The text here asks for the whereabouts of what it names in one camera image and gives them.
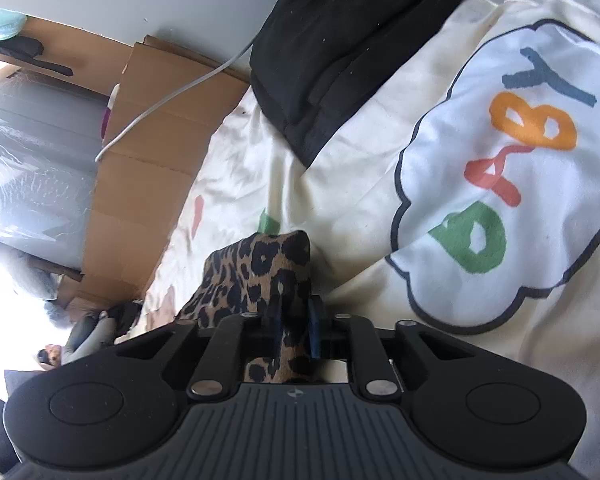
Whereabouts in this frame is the leopard print skirt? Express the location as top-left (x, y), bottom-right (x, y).
top-left (178, 230), bottom-right (321, 384)

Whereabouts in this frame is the black clothes pile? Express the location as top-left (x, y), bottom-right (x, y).
top-left (107, 300), bottom-right (143, 338)

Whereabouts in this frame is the cream bear print blanket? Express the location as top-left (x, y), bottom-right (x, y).
top-left (136, 0), bottom-right (600, 479)

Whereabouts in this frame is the flattened brown cardboard box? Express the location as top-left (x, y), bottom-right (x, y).
top-left (0, 18), bottom-right (248, 306)

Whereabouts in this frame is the small plush toy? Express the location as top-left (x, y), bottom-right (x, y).
top-left (36, 344), bottom-right (62, 370)

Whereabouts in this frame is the folded black garment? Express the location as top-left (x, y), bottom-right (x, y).
top-left (250, 0), bottom-right (463, 166)

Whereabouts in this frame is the grey upright panel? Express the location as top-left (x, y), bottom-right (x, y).
top-left (0, 70), bottom-right (107, 269)

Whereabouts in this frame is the white power cable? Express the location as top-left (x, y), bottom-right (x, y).
top-left (93, 34), bottom-right (261, 164)

